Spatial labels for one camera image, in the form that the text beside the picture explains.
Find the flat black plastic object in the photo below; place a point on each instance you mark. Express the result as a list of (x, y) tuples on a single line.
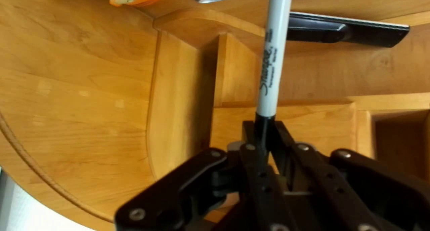
[(346, 31)]

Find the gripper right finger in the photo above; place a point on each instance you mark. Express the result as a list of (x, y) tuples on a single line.
[(369, 187)]

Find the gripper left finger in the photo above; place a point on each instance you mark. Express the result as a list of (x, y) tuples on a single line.
[(255, 177)]

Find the white marker with black cap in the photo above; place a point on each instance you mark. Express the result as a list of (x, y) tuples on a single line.
[(273, 63)]

